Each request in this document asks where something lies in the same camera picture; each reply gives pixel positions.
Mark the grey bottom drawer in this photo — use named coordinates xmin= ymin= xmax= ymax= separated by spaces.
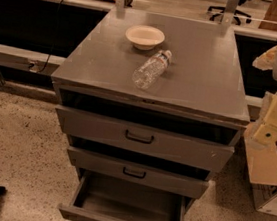
xmin=58 ymin=172 xmax=186 ymax=221

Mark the grey drawer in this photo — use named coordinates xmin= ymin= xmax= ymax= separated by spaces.
xmin=67 ymin=146 xmax=209 ymax=199
xmin=56 ymin=105 xmax=234 ymax=172
xmin=58 ymin=172 xmax=186 ymax=221

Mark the grey metal drawer cabinet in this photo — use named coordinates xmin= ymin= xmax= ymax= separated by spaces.
xmin=52 ymin=9 xmax=249 ymax=182

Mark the grey top drawer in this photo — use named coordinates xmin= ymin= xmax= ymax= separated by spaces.
xmin=56 ymin=105 xmax=234 ymax=172

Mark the grey middle drawer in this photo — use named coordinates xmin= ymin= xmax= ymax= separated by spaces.
xmin=67 ymin=146 xmax=209 ymax=199

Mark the clear plastic water bottle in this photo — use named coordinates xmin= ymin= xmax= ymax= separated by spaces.
xmin=132 ymin=50 xmax=172 ymax=90

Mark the white paper bowl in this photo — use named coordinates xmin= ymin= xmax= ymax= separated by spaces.
xmin=126 ymin=25 xmax=165 ymax=51

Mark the black office chair base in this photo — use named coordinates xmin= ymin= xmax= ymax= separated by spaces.
xmin=207 ymin=5 xmax=252 ymax=26

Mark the open cardboard box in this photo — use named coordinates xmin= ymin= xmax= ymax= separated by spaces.
xmin=243 ymin=123 xmax=277 ymax=216

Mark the black hanging cable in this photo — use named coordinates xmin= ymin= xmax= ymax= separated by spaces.
xmin=36 ymin=0 xmax=77 ymax=78

